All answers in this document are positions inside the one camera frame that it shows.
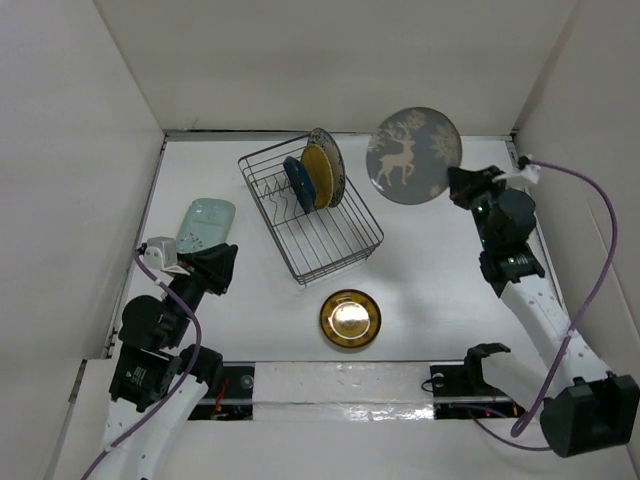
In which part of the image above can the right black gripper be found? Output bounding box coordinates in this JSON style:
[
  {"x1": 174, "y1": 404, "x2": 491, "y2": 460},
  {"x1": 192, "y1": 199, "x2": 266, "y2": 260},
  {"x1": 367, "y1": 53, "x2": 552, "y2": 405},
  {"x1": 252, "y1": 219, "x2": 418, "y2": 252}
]
[{"x1": 446, "y1": 165, "x2": 511, "y2": 250}]

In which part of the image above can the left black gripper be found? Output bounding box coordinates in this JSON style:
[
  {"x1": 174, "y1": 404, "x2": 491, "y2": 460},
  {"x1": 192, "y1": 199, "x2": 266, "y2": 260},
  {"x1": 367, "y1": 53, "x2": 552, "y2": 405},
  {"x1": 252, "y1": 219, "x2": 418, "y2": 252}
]
[{"x1": 164, "y1": 240, "x2": 237, "y2": 344}]

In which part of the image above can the light green rectangular plate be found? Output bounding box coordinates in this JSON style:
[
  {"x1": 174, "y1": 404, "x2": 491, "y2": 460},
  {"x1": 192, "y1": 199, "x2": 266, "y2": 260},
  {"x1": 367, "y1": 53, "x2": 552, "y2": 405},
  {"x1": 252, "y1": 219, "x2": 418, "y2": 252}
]
[{"x1": 176, "y1": 198, "x2": 236, "y2": 254}]

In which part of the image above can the grey deer plate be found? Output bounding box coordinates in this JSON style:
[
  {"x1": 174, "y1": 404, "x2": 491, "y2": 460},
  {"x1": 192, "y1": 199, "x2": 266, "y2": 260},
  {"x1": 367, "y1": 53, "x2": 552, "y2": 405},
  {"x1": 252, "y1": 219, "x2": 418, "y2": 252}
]
[{"x1": 366, "y1": 107, "x2": 463, "y2": 205}]

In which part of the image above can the dark blue leaf dish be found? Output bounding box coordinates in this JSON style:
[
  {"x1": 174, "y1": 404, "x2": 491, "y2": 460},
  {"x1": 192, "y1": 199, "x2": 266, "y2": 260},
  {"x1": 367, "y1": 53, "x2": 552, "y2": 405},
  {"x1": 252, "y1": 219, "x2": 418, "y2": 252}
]
[{"x1": 283, "y1": 156, "x2": 316, "y2": 214}]

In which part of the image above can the round bamboo woven plate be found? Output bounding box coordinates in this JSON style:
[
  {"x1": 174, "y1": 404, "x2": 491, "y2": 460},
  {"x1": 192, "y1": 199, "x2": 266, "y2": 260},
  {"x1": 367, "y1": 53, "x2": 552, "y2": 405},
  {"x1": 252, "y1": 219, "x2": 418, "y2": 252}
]
[{"x1": 300, "y1": 144, "x2": 334, "y2": 209}]

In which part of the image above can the gold and black plate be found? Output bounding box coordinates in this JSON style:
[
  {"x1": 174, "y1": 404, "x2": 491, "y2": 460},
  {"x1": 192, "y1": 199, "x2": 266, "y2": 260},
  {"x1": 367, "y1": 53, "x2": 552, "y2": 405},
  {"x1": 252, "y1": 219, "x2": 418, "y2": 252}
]
[{"x1": 319, "y1": 289, "x2": 382, "y2": 350}]

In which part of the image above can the blue floral round plate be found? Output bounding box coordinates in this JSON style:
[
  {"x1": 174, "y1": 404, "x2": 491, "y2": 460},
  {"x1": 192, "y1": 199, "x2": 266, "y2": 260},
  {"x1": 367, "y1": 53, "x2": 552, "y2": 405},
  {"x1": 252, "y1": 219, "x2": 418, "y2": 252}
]
[{"x1": 307, "y1": 127, "x2": 347, "y2": 208}]

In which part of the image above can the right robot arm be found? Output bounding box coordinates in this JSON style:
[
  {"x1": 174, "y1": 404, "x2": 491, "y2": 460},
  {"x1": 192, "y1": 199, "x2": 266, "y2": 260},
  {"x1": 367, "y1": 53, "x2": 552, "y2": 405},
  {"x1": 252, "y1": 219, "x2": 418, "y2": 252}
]
[{"x1": 447, "y1": 164, "x2": 639, "y2": 458}]

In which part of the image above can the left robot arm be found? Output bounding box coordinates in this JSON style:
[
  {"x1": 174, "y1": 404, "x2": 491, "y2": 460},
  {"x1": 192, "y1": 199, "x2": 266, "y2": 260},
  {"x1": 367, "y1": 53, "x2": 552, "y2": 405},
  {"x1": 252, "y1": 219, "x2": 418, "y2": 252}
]
[{"x1": 83, "y1": 237, "x2": 238, "y2": 479}]

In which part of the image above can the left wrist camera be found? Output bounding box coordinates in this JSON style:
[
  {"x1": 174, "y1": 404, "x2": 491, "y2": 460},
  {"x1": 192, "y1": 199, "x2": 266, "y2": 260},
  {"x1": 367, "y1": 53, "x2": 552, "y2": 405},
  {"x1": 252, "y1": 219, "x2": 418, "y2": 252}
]
[{"x1": 142, "y1": 236, "x2": 178, "y2": 271}]

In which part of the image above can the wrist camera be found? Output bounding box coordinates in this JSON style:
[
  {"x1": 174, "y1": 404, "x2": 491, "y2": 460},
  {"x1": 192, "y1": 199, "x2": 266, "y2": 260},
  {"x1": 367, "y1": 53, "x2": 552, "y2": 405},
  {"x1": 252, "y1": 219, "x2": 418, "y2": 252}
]
[
  {"x1": 142, "y1": 236, "x2": 178, "y2": 271},
  {"x1": 494, "y1": 155, "x2": 541, "y2": 189}
]

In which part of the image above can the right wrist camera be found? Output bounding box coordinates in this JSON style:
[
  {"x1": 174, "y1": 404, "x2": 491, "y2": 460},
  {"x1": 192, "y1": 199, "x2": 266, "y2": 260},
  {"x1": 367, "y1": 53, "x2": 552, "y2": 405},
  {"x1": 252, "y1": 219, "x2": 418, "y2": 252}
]
[{"x1": 494, "y1": 155, "x2": 541, "y2": 189}]

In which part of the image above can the grey wire dish rack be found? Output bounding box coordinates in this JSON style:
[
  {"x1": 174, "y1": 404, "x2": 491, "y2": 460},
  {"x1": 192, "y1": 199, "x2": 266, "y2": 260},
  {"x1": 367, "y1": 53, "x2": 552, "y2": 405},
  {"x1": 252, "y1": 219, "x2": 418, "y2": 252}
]
[{"x1": 238, "y1": 133, "x2": 384, "y2": 285}]

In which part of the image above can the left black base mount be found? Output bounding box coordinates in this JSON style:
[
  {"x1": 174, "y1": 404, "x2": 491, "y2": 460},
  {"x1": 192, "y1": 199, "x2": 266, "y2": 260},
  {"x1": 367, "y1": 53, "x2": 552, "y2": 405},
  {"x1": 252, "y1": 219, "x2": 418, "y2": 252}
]
[{"x1": 189, "y1": 362, "x2": 255, "y2": 421}]

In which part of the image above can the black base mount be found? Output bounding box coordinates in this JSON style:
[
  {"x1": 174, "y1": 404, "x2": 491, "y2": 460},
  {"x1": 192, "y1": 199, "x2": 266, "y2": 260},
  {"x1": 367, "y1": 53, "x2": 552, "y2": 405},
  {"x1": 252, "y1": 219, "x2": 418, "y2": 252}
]
[
  {"x1": 189, "y1": 362, "x2": 255, "y2": 421},
  {"x1": 421, "y1": 363, "x2": 524, "y2": 420}
]

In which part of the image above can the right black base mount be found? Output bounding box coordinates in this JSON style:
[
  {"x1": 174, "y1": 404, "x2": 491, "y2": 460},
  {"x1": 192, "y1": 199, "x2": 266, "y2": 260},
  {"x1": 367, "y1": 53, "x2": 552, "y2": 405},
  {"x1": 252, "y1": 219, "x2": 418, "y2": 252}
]
[{"x1": 421, "y1": 363, "x2": 524, "y2": 420}]

